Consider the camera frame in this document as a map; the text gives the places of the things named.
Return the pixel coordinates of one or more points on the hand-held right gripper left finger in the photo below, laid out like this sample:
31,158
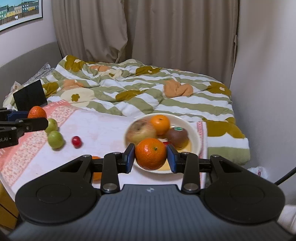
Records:
131,157

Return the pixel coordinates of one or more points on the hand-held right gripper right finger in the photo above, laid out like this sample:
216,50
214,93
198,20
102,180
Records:
170,157

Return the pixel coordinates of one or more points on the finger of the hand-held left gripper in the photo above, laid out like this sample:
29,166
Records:
18,115
32,124

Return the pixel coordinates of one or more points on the large orange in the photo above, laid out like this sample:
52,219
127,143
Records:
37,112

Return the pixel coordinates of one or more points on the small tangerine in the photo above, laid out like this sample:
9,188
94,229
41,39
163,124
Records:
150,154
96,176

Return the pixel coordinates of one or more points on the brown kiwi with sticker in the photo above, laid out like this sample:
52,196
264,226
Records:
177,138

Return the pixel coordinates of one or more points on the cream printed plate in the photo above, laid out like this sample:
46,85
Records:
193,139

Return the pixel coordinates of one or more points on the medium orange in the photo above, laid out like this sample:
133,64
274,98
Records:
160,124

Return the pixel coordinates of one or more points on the green apple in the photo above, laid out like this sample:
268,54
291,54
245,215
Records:
55,139
52,125

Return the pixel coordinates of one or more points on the grey laptop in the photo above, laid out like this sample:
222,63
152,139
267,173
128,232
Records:
30,95

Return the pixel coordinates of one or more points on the small paper box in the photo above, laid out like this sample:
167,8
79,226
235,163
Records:
16,86

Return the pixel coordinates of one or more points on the pink floral mat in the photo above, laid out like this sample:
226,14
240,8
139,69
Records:
104,129

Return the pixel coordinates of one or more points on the red cherry tomato lower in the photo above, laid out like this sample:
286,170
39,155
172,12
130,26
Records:
76,141

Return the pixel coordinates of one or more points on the grey patterned pillow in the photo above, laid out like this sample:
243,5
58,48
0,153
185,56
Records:
44,70

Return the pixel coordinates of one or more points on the grey headboard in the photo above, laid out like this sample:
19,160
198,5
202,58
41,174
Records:
27,58

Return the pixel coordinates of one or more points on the green striped floral quilt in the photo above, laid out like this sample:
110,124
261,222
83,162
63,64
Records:
143,92

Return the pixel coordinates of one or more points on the white plastic bag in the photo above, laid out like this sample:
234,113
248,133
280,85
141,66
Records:
258,172

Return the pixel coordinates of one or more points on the beige curtain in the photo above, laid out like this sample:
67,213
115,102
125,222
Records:
150,30

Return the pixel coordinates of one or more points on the white cloth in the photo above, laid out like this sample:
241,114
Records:
289,217

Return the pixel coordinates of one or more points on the framed wall poster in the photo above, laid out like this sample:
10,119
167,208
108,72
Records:
18,11

